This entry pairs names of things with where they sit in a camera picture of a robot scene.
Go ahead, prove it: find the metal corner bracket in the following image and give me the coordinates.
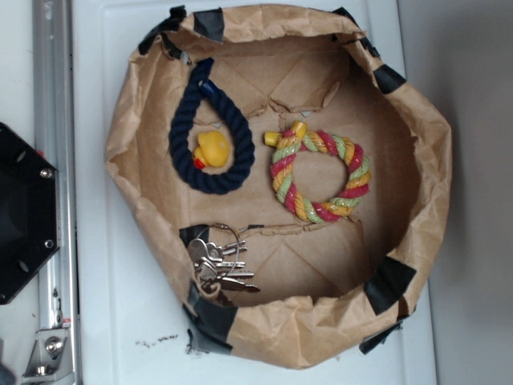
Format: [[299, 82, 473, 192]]
[[22, 328, 73, 383]]

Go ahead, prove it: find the aluminium rail frame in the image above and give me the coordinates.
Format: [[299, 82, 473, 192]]
[[29, 1, 82, 384]]

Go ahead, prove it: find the yellow rubber duck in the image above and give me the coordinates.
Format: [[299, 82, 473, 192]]
[[192, 131, 230, 169]]

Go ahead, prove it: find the multicolour rope ring toy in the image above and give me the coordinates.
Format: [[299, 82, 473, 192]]
[[264, 121, 371, 224]]

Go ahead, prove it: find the brown paper bag bin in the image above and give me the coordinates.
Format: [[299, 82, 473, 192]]
[[105, 5, 452, 368]]

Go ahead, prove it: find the silver keys bunch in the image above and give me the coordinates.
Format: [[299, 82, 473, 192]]
[[184, 224, 261, 293]]

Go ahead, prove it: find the navy blue rope loop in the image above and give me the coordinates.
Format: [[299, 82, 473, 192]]
[[168, 57, 256, 197]]

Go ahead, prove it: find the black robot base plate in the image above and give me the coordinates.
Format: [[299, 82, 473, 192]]
[[1, 124, 59, 305]]

